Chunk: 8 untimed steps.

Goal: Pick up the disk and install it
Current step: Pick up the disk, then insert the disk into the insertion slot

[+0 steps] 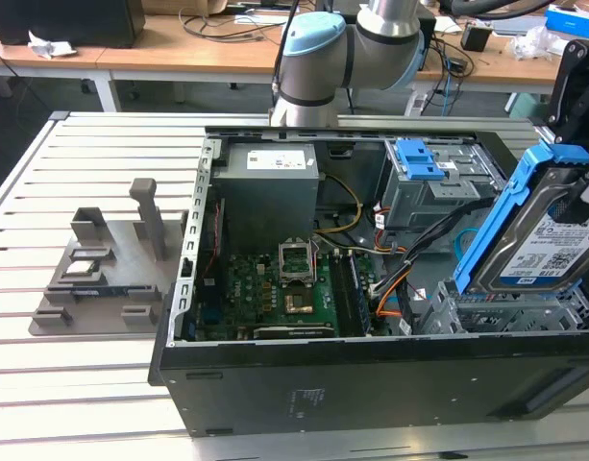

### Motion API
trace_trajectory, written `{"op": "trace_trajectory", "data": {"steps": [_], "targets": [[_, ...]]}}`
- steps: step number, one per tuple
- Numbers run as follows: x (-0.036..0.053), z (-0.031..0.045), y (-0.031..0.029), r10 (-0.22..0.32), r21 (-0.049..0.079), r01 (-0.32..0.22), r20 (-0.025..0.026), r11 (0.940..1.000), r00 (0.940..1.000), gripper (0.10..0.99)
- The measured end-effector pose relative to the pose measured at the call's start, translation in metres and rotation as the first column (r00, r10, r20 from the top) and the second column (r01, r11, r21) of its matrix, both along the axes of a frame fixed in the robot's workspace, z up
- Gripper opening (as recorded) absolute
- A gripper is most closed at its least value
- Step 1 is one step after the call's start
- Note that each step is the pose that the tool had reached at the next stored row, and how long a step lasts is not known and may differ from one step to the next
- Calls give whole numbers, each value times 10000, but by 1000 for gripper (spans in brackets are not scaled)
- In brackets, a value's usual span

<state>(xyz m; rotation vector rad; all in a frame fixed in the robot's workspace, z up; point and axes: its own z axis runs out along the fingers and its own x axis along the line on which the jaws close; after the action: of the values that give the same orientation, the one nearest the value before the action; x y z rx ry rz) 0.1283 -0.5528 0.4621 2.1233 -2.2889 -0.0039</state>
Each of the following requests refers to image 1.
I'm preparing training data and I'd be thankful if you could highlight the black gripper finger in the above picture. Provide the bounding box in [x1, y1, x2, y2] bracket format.
[555, 162, 589, 225]

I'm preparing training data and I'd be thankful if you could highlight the hard disk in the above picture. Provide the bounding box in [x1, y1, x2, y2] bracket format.
[453, 138, 589, 297]

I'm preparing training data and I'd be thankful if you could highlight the grey metal disk bay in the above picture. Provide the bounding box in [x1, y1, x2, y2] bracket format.
[418, 278, 589, 336]

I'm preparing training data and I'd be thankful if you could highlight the pale green bin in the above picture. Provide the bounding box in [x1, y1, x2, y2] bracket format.
[503, 92, 554, 121]

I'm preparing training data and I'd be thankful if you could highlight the crumpled clear plastic bag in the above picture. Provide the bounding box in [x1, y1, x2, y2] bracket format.
[507, 25, 570, 62]

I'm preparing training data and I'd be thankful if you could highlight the blue and white box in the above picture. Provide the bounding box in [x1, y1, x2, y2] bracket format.
[545, 3, 589, 37]

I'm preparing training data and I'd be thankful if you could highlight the small black open box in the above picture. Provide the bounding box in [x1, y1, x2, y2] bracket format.
[460, 25, 493, 53]

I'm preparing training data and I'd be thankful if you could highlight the small black desktop tower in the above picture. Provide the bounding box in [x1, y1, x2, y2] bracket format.
[418, 16, 437, 72]

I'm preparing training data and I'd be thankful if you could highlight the grey optical drive cage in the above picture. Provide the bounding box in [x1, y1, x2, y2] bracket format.
[375, 138, 510, 232]

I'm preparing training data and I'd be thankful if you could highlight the white power strip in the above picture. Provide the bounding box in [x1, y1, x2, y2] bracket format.
[403, 90, 430, 117]

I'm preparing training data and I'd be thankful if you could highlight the blue plastic latch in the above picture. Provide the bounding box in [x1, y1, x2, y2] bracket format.
[394, 138, 447, 182]

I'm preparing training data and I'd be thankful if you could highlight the installed RAM stick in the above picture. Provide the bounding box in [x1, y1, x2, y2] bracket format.
[347, 252, 374, 336]

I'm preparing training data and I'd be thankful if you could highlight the metal socket cover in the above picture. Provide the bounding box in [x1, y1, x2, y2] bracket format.
[278, 237, 317, 284]

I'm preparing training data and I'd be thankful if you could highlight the CPU socket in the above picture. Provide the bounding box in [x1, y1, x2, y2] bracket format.
[282, 285, 317, 316]

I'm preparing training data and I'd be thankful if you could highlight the black open PC case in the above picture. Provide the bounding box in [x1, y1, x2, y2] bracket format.
[147, 125, 589, 439]

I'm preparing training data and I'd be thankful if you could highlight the black graphics card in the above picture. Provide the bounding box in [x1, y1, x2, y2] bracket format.
[235, 324, 339, 342]

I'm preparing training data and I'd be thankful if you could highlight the grey power supply unit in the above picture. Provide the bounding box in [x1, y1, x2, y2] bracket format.
[211, 143, 323, 254]

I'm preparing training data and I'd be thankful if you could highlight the green motherboard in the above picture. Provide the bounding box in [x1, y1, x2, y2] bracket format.
[192, 248, 386, 340]

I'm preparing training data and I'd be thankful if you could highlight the black case fan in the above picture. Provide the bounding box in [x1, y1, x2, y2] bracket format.
[196, 195, 228, 290]

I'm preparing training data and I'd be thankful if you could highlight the wooden desk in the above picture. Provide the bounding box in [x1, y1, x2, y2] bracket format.
[0, 0, 589, 98]

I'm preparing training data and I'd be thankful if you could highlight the grey parts rack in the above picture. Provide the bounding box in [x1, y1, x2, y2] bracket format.
[28, 177, 190, 340]

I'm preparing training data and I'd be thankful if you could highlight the RAM stick on rack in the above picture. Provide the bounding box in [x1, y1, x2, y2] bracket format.
[45, 284, 157, 298]

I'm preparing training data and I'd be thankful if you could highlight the large black box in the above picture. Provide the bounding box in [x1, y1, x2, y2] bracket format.
[0, 0, 146, 49]

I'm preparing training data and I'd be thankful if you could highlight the silver CPU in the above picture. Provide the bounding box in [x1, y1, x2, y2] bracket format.
[62, 260, 102, 279]

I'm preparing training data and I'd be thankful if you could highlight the crumpled white paper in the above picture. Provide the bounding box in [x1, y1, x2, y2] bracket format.
[27, 30, 78, 61]

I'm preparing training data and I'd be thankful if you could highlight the light blue data wire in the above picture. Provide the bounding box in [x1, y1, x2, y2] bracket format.
[453, 228, 480, 273]

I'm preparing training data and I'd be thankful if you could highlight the black wire bundle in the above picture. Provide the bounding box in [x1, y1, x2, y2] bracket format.
[369, 195, 497, 300]

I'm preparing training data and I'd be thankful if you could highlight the red wire with white plug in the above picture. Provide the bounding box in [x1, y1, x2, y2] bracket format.
[373, 204, 408, 258]

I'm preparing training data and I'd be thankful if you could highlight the orange wire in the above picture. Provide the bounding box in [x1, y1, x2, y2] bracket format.
[374, 276, 414, 321]

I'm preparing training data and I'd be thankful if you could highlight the yellow and black wire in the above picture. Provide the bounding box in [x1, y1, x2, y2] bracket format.
[315, 174, 366, 237]

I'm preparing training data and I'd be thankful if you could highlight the red and black twisted wire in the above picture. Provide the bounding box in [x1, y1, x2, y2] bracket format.
[202, 200, 223, 282]

